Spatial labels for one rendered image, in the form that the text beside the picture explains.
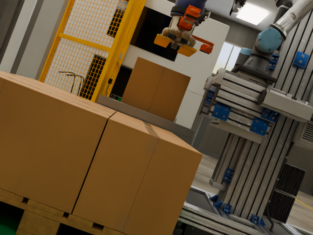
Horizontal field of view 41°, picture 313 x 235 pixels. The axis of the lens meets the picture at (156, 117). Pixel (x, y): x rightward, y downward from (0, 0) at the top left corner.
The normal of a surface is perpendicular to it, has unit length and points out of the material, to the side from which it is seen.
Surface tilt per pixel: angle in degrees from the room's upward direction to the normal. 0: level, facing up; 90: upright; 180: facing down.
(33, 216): 90
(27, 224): 90
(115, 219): 90
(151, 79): 90
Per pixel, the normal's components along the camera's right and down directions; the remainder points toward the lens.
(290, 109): 0.00, 0.01
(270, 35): -0.21, 0.06
